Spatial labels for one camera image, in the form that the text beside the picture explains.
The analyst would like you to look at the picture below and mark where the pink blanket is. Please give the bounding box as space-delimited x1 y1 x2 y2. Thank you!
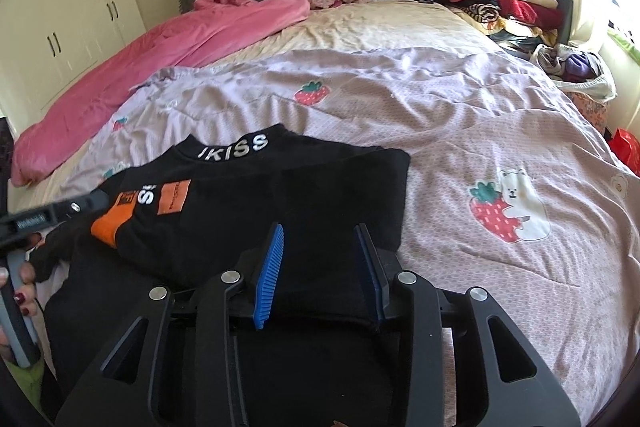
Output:
10 0 313 188

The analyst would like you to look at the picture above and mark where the black sweater with orange patches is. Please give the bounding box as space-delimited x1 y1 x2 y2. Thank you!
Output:
30 123 412 427

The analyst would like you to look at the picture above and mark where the green cloth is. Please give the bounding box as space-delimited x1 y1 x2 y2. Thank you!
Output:
7 364 47 415

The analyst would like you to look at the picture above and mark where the red bag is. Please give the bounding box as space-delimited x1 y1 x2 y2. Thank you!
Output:
607 127 640 178

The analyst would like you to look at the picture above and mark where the beige bed sheet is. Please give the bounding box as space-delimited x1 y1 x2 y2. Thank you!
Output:
7 0 506 208

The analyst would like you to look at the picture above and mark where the floral fabric basket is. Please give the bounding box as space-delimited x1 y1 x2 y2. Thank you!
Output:
569 91 610 130

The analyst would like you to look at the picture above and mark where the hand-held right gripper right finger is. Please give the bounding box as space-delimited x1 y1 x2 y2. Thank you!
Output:
352 223 583 427

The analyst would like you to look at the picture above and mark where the white wardrobe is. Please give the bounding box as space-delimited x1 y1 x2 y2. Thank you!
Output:
0 0 148 122

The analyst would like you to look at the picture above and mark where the lilac strawberry print quilt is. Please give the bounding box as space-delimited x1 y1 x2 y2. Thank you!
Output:
47 44 640 408

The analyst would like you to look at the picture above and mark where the white bag with clothes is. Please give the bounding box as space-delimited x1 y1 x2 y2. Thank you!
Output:
530 43 618 102

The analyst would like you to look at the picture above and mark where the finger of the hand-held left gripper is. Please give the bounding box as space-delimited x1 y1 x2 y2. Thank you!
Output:
50 189 111 224

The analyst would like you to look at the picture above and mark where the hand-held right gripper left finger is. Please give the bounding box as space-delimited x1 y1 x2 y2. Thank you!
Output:
55 223 286 427

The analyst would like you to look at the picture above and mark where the person's left hand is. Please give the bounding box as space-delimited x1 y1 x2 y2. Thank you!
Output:
0 266 43 360

